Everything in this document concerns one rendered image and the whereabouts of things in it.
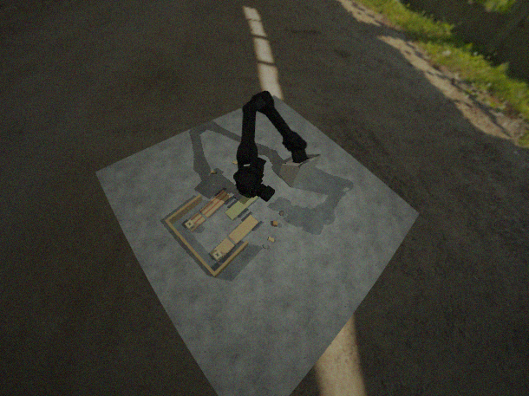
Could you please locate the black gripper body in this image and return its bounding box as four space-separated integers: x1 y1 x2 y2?
233 170 275 202

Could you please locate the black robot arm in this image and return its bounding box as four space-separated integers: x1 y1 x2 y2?
235 91 309 198

